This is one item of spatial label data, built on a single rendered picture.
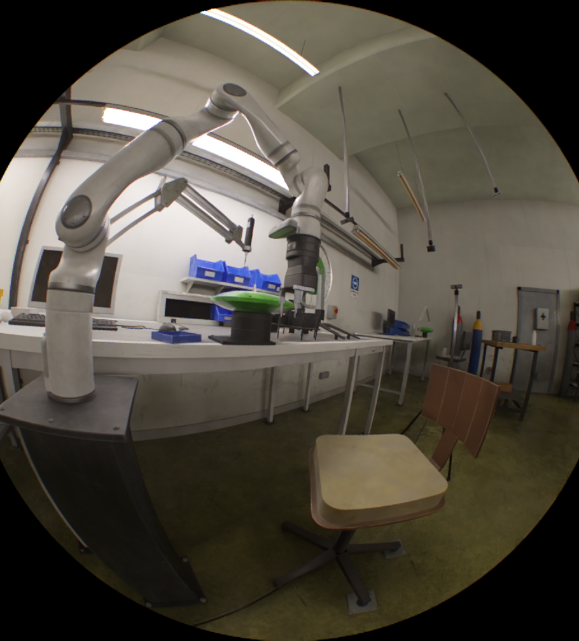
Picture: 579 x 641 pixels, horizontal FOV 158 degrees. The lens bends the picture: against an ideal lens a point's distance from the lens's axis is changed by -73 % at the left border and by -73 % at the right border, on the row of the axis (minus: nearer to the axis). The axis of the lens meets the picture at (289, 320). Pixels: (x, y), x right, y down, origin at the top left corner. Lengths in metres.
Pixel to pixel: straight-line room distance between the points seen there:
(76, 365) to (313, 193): 0.57
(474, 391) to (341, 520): 0.48
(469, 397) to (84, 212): 0.93
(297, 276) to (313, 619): 1.15
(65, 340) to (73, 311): 0.04
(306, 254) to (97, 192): 0.41
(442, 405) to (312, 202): 0.73
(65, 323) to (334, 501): 0.60
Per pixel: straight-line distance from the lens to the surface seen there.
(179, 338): 0.61
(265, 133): 0.55
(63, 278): 0.37
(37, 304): 1.19
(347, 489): 0.56
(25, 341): 0.65
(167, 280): 1.56
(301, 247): 0.45
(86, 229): 0.36
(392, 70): 2.94
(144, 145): 0.43
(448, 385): 0.77
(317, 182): 0.53
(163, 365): 0.65
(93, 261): 0.42
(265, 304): 0.62
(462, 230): 5.59
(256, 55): 3.47
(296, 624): 1.02
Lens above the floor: 1.01
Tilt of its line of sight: level
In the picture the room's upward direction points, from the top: 5 degrees clockwise
